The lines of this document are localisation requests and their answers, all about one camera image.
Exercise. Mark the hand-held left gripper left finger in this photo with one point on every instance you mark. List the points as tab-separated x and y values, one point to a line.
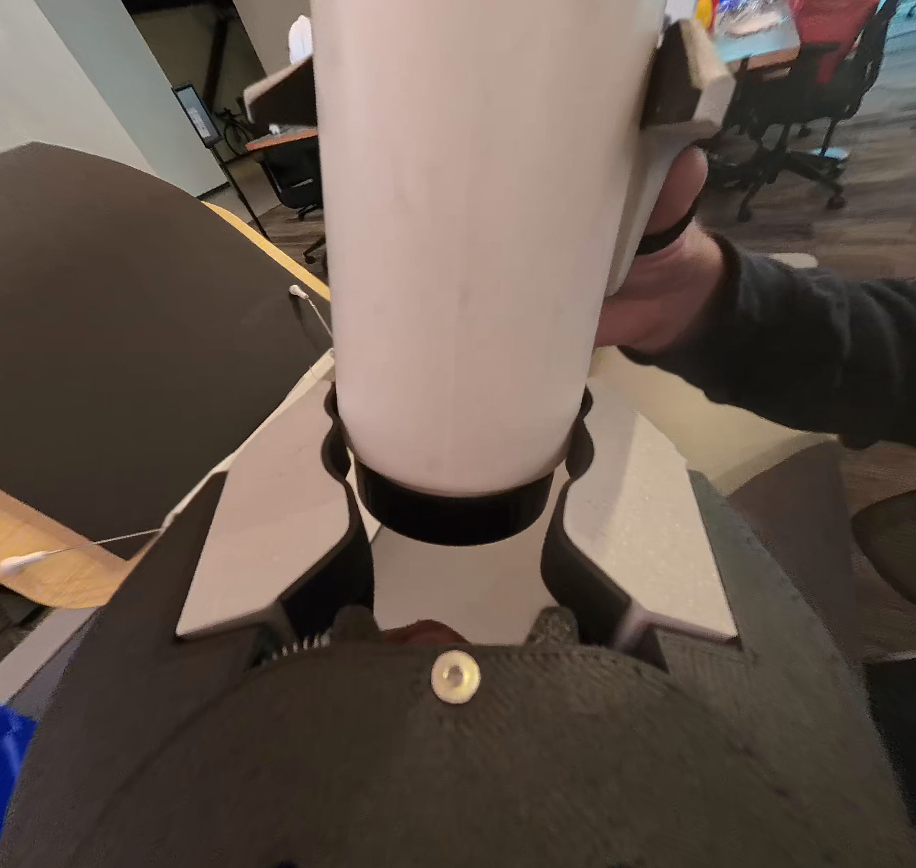
258	553

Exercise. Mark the black wall sign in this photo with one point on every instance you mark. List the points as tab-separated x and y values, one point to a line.
196	114

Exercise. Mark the blue plastic bin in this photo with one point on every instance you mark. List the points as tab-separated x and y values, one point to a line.
12	768

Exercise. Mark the person's right forearm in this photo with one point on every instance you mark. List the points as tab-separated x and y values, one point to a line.
816	339

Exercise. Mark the person's right hand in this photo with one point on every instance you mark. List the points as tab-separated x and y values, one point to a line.
673	282

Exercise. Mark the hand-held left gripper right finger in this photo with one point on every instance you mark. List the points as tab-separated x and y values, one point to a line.
651	539

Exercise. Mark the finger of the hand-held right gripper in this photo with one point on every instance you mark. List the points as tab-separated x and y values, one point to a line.
284	96
684	81

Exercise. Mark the white bottle with black cap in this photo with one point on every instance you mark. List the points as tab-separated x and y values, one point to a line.
487	210

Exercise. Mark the red office chair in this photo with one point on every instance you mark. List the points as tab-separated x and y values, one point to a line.
830	24

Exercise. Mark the white hard hat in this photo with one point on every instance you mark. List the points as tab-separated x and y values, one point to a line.
299	38

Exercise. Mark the black office chair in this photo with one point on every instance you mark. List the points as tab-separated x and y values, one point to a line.
888	539
298	181

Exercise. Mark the long wooden table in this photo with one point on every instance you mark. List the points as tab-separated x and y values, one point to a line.
759	38

